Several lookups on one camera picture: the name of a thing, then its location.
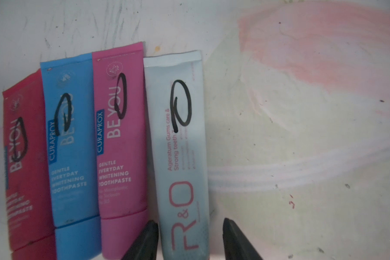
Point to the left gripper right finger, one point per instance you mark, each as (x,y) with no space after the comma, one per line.
(236,244)

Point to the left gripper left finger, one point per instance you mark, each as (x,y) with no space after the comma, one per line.
(145,245)

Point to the white pink-cap toothpaste tube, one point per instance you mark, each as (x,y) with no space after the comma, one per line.
(175,100)

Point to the red toothpaste tube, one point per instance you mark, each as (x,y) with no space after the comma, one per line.
(27,191)

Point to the magenta toothpaste tube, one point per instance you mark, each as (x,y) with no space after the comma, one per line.
(120,132)

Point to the blue toothpaste tube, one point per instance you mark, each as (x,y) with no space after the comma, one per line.
(69,115)

